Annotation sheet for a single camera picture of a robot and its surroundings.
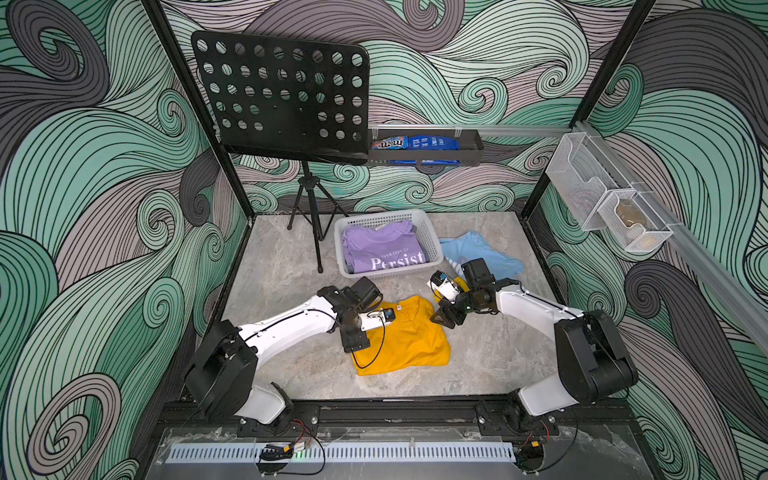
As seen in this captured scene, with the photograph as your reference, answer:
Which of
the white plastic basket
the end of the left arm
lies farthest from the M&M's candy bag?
the end of the left arm

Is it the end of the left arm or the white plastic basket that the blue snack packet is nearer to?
the white plastic basket

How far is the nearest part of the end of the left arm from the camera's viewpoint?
1.96 ft

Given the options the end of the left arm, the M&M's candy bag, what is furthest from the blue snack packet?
the end of the left arm

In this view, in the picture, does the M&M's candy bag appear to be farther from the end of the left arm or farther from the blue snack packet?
the end of the left arm

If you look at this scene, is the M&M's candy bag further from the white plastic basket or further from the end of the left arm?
the end of the left arm

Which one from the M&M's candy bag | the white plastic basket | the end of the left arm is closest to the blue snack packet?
the M&M's candy bag

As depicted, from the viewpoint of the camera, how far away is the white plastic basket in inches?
38.2

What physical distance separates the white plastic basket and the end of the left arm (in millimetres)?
221

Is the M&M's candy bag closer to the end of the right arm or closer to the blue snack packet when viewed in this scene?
the blue snack packet
